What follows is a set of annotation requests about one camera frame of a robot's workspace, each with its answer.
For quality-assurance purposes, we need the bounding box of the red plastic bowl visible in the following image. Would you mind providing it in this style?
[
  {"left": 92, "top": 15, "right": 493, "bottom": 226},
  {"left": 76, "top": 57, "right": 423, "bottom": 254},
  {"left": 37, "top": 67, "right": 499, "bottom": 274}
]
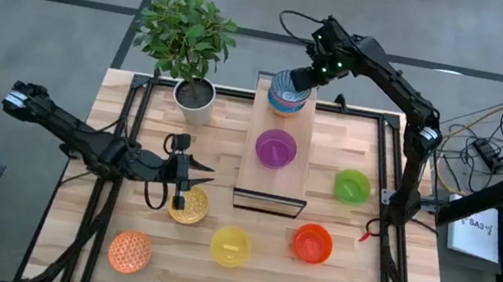
[{"left": 288, "top": 220, "right": 337, "bottom": 268}]

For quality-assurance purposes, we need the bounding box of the white paper sheet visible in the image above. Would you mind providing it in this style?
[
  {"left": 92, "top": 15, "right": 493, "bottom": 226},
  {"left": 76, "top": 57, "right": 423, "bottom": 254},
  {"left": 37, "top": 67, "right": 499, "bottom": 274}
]
[{"left": 441, "top": 211, "right": 503, "bottom": 266}]

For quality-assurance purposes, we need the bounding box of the black clamp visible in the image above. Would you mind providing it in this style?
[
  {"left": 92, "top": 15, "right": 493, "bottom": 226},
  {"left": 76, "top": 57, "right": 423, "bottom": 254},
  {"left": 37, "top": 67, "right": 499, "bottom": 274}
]
[{"left": 331, "top": 92, "right": 352, "bottom": 113}]

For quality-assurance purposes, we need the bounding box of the green leafy plant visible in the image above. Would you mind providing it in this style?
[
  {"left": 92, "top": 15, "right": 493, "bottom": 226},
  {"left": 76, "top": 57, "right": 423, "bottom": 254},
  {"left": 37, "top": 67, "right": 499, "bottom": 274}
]
[{"left": 128, "top": 0, "right": 244, "bottom": 89}]

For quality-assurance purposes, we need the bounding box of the black power strip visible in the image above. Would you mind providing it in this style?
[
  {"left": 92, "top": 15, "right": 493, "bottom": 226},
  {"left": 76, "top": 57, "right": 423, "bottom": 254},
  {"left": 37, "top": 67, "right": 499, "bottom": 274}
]
[{"left": 468, "top": 137, "right": 503, "bottom": 176}]

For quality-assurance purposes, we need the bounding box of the yellow patterned bowl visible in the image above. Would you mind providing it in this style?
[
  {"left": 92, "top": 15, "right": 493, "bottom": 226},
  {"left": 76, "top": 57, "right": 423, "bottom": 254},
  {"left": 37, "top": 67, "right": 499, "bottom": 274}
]
[{"left": 165, "top": 181, "right": 214, "bottom": 229}]

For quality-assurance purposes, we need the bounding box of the purple plastic bowl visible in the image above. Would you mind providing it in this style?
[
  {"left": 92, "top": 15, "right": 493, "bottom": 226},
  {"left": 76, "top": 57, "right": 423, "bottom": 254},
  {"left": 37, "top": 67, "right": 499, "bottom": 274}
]
[{"left": 252, "top": 125, "right": 301, "bottom": 173}]

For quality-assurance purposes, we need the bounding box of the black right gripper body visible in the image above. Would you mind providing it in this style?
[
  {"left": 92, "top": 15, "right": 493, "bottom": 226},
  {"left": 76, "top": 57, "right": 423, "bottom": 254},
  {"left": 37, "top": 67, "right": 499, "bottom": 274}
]
[{"left": 288, "top": 50, "right": 349, "bottom": 100}]

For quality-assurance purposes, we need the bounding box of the orange patterned bowl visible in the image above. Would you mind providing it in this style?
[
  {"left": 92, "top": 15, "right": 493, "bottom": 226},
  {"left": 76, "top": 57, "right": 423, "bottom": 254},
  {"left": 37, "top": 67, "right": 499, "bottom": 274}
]
[{"left": 104, "top": 226, "right": 156, "bottom": 278}]

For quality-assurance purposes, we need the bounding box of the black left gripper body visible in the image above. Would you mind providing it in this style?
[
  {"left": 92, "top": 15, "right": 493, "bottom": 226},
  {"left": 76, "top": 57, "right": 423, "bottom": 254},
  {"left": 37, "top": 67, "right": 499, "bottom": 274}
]
[{"left": 147, "top": 130, "right": 198, "bottom": 211}]

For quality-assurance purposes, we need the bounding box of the black aluminium rig frame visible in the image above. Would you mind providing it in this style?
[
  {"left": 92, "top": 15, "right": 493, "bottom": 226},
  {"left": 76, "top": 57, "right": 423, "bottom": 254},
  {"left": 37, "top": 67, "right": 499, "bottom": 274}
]
[{"left": 21, "top": 58, "right": 483, "bottom": 282}]

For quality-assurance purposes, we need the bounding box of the white plant pot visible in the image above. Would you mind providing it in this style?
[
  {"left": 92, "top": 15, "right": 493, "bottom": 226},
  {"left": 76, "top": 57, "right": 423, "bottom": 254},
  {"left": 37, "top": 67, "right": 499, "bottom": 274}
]
[{"left": 168, "top": 72, "right": 220, "bottom": 129}]

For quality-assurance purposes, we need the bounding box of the plain teal bowl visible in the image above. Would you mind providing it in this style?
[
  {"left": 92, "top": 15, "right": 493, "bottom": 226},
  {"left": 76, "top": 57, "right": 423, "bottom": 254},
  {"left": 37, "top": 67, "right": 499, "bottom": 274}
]
[{"left": 264, "top": 93, "right": 310, "bottom": 122}]

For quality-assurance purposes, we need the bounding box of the plain yellow plastic bowl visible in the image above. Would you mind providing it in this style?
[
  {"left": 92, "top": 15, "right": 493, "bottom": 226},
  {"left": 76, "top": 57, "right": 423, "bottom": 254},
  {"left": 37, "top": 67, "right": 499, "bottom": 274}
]
[{"left": 207, "top": 222, "right": 255, "bottom": 272}]

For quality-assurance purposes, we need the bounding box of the blue patterned bowl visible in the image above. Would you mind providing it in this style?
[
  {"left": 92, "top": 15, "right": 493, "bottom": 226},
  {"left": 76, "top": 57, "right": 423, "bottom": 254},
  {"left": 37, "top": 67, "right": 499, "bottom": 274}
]
[{"left": 267, "top": 67, "right": 316, "bottom": 111}]

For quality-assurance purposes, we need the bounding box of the yellow cable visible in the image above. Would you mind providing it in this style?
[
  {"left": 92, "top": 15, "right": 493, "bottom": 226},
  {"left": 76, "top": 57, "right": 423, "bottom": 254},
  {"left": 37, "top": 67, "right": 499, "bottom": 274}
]
[{"left": 436, "top": 93, "right": 503, "bottom": 152}]

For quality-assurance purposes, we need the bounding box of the green plastic bowl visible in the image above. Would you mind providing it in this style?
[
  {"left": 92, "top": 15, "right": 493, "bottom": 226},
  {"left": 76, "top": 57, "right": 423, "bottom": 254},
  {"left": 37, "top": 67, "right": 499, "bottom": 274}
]
[{"left": 331, "top": 167, "right": 375, "bottom": 209}]

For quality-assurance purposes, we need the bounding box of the wooden shelf with black frame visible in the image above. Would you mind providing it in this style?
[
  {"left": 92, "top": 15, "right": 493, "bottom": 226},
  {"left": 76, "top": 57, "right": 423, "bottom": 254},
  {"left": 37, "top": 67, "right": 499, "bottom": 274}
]
[{"left": 230, "top": 69, "right": 327, "bottom": 220}]

